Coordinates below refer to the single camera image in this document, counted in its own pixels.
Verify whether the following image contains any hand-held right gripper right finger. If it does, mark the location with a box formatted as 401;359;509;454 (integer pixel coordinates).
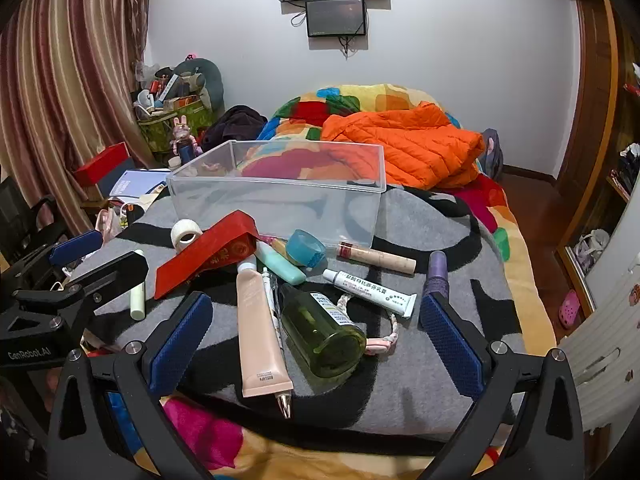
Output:
419;292;586;480

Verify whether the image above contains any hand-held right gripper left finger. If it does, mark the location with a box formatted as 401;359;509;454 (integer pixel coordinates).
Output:
47;291;216;480

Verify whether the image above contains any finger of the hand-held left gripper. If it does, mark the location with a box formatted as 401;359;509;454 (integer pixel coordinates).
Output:
5;230;104;281
11;251;150;322

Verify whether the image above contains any light green balm stick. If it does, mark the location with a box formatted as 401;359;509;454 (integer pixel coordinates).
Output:
130;249;146;322

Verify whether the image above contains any white tape roll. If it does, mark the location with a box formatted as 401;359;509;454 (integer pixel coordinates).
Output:
171;219;204;251

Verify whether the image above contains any pink braided bracelet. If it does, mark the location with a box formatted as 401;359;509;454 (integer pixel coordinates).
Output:
337;295;401;356

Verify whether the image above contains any white ointment tube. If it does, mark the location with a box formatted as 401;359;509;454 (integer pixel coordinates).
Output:
322;268;418;319

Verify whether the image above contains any beige concealer tube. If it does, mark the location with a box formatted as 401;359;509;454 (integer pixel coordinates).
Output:
336;241;418;275

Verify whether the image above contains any white silver pen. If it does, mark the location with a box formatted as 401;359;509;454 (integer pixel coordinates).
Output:
261;267;292;419

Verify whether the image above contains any green glass bottle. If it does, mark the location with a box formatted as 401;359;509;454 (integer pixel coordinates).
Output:
277;282;368;378

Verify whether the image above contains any teal tape roll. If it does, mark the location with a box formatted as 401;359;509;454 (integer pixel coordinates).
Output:
286;229;327;268

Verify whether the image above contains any clear plastic storage box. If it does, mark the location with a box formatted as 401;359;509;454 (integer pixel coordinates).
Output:
166;140;387;248

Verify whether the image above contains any pink pouch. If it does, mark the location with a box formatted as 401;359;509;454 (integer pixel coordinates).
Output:
95;207;126;243

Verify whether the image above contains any grey black blanket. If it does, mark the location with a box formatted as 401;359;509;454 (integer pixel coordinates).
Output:
65;185;526;443

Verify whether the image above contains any black chair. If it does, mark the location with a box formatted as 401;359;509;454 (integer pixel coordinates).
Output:
0;175;71;273

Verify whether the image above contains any purple spray bottle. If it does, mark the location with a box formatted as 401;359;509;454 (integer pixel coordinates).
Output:
424;250;449;301

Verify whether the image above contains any blue book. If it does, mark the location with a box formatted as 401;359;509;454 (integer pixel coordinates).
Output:
109;170;171;198

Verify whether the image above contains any red box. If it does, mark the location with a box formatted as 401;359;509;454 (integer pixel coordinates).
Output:
75;142;130;186

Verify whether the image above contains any pink clog shoe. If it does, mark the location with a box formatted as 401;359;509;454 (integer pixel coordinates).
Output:
558;289;582;329

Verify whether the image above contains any mint green tube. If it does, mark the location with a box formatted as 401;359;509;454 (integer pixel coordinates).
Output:
255;241;307;286

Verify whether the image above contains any green storage bag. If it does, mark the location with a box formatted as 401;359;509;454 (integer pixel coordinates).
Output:
136;100;216;153

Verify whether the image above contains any pink rabbit toy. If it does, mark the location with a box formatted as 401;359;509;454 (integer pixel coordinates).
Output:
170;114;203;161

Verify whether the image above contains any white wardrobe door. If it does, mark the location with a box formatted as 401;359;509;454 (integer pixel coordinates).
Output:
555;200;640;436

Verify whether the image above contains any striped pink curtain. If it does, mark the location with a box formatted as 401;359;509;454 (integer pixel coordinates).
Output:
0;0;151;233

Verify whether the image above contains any dark purple cloth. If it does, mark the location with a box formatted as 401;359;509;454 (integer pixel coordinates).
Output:
201;105;268;153

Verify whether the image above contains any grey purple garment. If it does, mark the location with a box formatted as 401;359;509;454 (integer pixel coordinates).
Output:
481;128;505;181

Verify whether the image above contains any grey neck pillow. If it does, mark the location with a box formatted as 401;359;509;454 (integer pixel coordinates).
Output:
175;57;224;111

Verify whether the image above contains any orange puffer jacket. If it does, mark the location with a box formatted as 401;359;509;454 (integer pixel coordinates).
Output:
320;101;487;191

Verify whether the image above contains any wooden wardrobe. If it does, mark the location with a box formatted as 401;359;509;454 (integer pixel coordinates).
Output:
550;0;640;311

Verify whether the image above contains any small wall monitor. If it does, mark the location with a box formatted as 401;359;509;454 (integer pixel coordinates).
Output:
305;0;367;38

